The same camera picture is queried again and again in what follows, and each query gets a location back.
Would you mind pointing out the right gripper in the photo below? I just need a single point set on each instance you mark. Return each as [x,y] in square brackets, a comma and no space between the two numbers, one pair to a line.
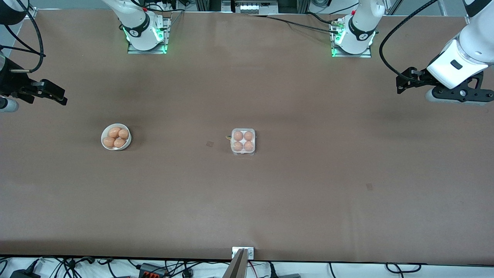
[10,83]

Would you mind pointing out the metal camera bracket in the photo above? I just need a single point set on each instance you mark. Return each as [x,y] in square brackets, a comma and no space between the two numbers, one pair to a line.
[250,253]

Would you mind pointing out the aluminium frame profile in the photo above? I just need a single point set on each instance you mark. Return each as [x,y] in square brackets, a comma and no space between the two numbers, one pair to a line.
[31,12]

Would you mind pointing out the white round bowl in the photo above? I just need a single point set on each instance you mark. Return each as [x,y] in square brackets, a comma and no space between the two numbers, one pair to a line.
[128,141]

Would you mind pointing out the white power strip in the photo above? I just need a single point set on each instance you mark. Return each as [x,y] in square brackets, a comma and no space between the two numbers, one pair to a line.
[250,7]

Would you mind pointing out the black orange power strip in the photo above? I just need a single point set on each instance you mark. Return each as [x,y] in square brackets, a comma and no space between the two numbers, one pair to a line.
[152,271]

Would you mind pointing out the grey camera support beam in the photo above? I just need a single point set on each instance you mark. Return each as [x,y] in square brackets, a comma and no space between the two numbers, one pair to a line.
[236,268]

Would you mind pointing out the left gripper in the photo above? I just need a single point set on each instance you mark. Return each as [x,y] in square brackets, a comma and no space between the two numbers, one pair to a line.
[421,77]

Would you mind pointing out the black power adapter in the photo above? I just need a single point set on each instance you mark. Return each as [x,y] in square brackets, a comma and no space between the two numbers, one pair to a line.
[24,274]

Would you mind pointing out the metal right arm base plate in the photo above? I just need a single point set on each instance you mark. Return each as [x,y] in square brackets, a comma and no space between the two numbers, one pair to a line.
[148,50]

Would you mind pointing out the clear plastic egg box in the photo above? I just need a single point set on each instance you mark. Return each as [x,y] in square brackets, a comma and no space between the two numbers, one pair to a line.
[243,153]

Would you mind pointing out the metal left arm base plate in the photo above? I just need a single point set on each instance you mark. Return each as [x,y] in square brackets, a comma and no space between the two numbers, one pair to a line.
[351,55]

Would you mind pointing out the brown egg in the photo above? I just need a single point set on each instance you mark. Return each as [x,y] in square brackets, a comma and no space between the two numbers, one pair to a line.
[238,135]
[109,142]
[237,146]
[248,146]
[124,133]
[119,143]
[248,135]
[114,132]

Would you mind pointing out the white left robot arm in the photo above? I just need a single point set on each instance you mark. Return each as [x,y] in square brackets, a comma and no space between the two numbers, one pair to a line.
[480,42]

